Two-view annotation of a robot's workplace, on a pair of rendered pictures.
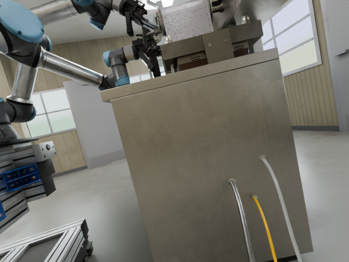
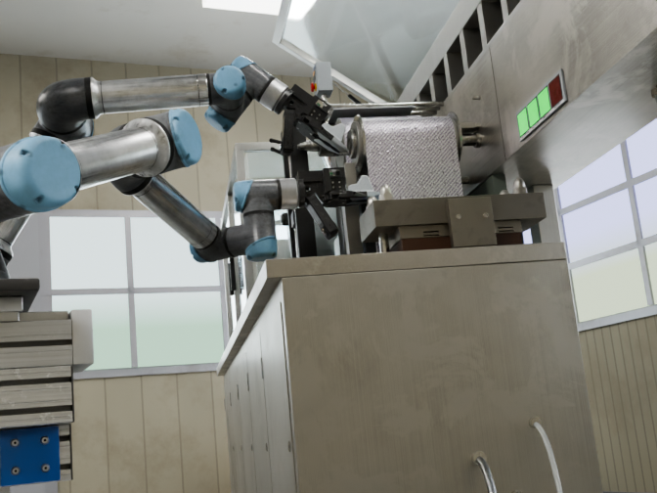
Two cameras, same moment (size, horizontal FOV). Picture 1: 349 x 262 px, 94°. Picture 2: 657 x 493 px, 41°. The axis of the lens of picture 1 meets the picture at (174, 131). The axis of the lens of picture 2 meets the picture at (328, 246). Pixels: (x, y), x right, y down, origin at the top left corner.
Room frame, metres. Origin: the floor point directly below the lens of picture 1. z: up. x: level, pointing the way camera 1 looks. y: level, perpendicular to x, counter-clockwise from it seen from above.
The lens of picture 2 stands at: (-1.16, 0.49, 0.54)
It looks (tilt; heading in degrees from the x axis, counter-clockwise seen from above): 12 degrees up; 348
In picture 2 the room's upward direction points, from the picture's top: 6 degrees counter-clockwise
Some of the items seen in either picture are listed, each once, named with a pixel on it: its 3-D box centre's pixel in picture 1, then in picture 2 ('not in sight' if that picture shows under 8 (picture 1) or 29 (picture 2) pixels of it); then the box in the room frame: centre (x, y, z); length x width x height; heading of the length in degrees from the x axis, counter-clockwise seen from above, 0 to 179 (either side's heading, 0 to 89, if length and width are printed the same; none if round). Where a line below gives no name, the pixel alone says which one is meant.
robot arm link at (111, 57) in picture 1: (116, 58); (256, 197); (0.87, 0.20, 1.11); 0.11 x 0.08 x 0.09; 88
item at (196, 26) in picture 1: (190, 37); (416, 187); (0.86, -0.19, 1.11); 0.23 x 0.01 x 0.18; 88
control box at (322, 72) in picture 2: (159, 9); (320, 80); (1.47, -0.12, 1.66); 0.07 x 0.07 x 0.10; 89
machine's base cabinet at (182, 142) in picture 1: (190, 141); (342, 466); (1.86, -0.15, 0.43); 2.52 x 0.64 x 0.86; 178
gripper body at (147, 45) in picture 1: (145, 48); (322, 189); (0.87, 0.05, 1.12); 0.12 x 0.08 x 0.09; 88
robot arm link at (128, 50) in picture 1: (130, 53); (288, 194); (0.87, 0.13, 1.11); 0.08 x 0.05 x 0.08; 178
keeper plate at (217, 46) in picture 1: (217, 47); (471, 222); (0.65, -0.24, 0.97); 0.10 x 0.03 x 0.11; 88
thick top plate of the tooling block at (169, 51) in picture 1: (207, 48); (451, 217); (0.74, -0.23, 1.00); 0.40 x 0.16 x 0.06; 88
